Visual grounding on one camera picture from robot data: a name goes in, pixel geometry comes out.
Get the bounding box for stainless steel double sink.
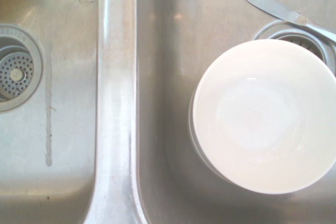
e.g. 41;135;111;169
0;0;336;224

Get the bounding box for white ceramic bowl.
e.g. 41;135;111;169
188;39;336;194

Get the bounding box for silver table knife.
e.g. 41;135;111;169
237;0;336;44

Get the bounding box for slotted sink drain strainer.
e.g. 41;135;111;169
253;20;336;78

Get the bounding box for perforated sink drain strainer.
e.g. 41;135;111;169
0;23;44;112

